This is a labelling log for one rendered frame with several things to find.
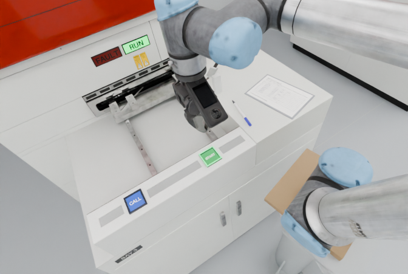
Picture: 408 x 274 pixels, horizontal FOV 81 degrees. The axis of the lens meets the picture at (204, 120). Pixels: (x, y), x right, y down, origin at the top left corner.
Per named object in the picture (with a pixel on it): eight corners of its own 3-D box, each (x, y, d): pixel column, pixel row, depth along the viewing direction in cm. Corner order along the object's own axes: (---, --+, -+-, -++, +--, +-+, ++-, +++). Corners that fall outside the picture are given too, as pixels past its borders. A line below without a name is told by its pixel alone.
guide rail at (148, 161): (120, 113, 116) (118, 108, 113) (124, 110, 116) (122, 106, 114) (162, 194, 85) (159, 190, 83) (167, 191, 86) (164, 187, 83)
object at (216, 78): (207, 88, 97) (203, 61, 87) (215, 84, 98) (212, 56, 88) (215, 96, 94) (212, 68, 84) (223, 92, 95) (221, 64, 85)
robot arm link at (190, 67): (211, 49, 46) (175, 66, 44) (214, 68, 50) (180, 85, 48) (193, 34, 51) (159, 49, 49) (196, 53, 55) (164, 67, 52)
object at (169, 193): (106, 229, 79) (85, 215, 69) (240, 148, 93) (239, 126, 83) (114, 256, 74) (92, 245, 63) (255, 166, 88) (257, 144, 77)
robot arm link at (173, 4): (174, 6, 36) (141, -4, 40) (187, 66, 44) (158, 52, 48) (209, -14, 39) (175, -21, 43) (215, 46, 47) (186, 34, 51)
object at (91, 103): (96, 115, 113) (85, 101, 106) (176, 77, 124) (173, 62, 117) (96, 118, 112) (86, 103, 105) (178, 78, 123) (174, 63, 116)
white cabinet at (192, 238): (129, 204, 172) (64, 137, 110) (237, 140, 196) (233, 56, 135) (165, 298, 133) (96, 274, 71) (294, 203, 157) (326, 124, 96)
